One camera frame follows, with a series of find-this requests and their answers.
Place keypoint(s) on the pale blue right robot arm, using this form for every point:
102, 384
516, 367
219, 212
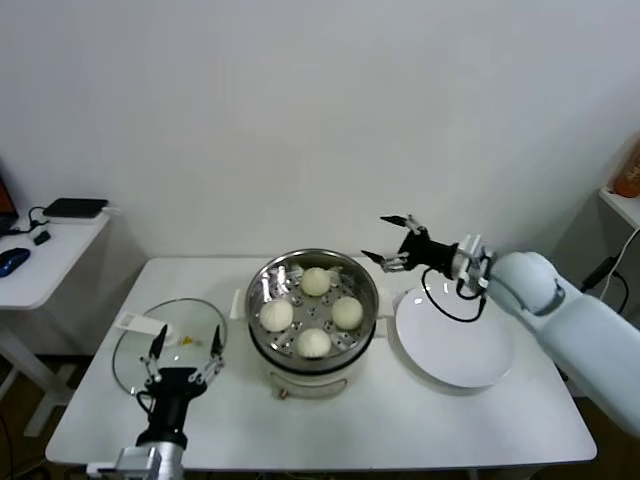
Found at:
575, 325

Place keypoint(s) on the white round plate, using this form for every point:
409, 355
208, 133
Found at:
450, 345

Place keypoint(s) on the small black adapter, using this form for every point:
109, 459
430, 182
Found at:
41, 237

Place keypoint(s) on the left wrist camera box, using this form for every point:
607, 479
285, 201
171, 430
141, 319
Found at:
135, 459

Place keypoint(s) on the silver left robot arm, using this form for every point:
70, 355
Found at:
172, 457

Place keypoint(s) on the black power brick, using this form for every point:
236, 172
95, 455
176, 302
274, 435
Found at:
597, 272

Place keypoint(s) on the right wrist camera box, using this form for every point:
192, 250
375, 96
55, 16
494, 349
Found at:
472, 252

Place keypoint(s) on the blue computer mouse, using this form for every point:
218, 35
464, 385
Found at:
12, 260

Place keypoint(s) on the stainless steel steamer basket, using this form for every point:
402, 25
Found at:
320, 310

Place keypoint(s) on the white side desk with laptop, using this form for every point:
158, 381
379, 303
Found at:
60, 260

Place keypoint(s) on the white electric cooker pot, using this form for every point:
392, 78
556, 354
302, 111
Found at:
310, 385

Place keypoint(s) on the flat black box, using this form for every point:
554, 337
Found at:
75, 207

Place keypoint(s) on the white steamed baozi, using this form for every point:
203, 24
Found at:
315, 281
347, 312
314, 343
276, 315

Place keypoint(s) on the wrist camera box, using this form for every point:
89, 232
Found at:
135, 459
472, 252

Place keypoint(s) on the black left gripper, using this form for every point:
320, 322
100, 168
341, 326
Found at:
172, 385

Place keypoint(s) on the round glass pot lid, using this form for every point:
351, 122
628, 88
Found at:
195, 315

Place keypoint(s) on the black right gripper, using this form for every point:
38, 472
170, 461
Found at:
430, 254

